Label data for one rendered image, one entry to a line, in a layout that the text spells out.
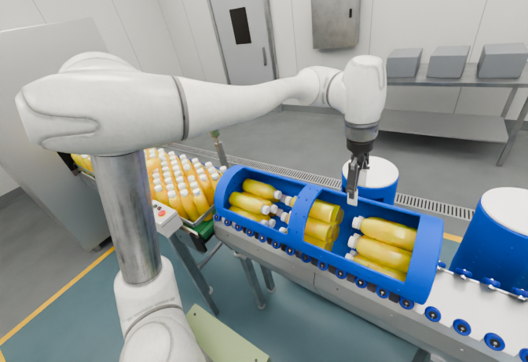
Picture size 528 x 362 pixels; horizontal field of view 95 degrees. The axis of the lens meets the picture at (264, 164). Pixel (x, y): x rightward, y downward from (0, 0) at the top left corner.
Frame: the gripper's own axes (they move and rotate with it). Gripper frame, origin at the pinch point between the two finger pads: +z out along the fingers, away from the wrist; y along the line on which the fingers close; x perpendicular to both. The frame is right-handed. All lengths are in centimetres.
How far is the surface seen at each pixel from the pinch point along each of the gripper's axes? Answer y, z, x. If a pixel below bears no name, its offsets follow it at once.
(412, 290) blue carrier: -14.1, 21.0, -21.1
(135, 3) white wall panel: 260, -89, 491
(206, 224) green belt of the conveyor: -14, 42, 77
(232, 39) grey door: 312, -4, 317
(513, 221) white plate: 35, 28, -49
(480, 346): -11, 39, -41
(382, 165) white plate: 56, 28, 2
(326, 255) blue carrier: -14.1, 21.8, 5.5
